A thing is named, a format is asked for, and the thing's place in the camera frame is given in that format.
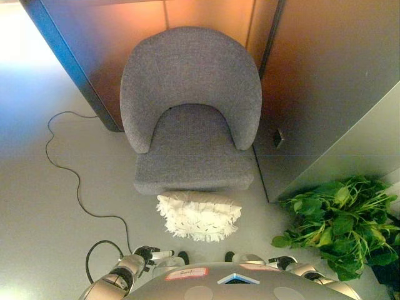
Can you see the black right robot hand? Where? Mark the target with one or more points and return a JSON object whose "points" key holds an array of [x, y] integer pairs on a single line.
{"points": [[282, 262]]}

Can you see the grey fabric armchair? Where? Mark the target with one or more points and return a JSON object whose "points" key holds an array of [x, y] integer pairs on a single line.
{"points": [[190, 81]]}

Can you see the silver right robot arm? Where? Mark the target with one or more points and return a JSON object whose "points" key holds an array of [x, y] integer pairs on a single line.
{"points": [[322, 279]]}

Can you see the green leafy plant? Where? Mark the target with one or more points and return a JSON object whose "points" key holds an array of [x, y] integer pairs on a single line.
{"points": [[343, 218]]}

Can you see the grey robot torso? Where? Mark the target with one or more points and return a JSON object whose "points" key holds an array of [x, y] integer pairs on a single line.
{"points": [[237, 287]]}

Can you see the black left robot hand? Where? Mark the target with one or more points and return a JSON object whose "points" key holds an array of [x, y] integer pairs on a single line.
{"points": [[147, 253]]}

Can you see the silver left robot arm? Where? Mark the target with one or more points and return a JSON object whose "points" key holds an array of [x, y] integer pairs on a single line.
{"points": [[117, 278]]}

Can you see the silver right robot leg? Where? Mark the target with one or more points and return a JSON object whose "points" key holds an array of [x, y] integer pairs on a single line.
{"points": [[247, 258]]}

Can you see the white fringed pillow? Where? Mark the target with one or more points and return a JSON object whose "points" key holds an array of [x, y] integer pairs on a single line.
{"points": [[200, 215]]}

